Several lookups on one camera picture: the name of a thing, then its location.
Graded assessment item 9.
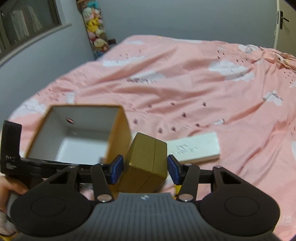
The black door handle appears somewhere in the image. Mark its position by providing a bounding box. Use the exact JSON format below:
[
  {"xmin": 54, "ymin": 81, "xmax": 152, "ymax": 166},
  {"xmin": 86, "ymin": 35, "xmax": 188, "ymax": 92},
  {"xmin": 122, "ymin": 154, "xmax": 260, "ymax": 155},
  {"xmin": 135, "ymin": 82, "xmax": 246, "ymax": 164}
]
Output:
[{"xmin": 280, "ymin": 11, "xmax": 290, "ymax": 29}]

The pink cloud duvet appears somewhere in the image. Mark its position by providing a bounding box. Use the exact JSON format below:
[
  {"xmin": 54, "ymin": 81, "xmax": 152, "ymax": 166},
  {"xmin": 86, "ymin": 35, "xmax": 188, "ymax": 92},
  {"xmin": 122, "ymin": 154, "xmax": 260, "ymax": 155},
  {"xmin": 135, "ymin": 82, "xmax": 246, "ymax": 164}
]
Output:
[{"xmin": 9, "ymin": 35, "xmax": 295, "ymax": 240}]

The window frame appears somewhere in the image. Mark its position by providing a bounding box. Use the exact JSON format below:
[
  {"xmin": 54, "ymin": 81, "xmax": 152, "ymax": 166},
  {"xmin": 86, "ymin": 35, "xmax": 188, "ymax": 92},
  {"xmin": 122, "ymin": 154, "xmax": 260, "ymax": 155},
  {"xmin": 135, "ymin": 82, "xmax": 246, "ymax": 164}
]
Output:
[{"xmin": 1, "ymin": 0, "xmax": 71, "ymax": 65}]

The person left hand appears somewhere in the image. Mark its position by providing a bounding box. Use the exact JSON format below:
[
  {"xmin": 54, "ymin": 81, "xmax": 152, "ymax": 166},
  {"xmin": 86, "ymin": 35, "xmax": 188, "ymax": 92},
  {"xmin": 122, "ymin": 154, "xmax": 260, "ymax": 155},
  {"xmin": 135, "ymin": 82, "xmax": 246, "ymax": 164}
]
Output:
[{"xmin": 0, "ymin": 176, "xmax": 28, "ymax": 213}]

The white flat box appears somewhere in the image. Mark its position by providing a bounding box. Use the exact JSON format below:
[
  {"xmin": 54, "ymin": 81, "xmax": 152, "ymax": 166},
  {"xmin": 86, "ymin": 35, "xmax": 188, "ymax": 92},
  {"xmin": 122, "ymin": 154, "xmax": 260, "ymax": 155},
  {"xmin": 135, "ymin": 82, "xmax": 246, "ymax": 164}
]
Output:
[{"xmin": 166, "ymin": 132, "xmax": 221, "ymax": 163}]

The plush toy hanging column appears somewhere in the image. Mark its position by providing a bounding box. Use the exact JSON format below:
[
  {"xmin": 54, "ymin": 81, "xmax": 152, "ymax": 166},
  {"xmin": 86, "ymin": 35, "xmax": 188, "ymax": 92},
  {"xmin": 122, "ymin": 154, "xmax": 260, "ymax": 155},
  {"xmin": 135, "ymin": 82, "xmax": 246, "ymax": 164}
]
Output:
[{"xmin": 76, "ymin": 0, "xmax": 109, "ymax": 59}]

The orange cardboard box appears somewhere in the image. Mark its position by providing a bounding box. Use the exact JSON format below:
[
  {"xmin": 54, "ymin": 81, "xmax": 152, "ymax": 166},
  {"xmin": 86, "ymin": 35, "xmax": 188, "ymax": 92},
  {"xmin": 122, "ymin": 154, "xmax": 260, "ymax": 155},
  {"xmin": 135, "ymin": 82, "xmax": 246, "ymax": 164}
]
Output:
[{"xmin": 26, "ymin": 104, "xmax": 132, "ymax": 165}]

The white door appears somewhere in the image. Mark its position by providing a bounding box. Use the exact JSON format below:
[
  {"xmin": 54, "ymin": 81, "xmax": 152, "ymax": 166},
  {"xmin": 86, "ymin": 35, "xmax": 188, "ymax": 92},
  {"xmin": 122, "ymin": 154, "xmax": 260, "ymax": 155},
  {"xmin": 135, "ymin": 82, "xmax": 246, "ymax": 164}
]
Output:
[{"xmin": 273, "ymin": 0, "xmax": 296, "ymax": 56}]

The gold square box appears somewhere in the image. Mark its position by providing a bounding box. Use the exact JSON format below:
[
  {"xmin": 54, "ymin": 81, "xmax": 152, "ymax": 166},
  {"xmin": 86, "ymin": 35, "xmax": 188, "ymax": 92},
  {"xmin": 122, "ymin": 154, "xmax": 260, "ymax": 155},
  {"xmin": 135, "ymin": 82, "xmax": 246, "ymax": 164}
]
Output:
[{"xmin": 117, "ymin": 133, "xmax": 168, "ymax": 193}]

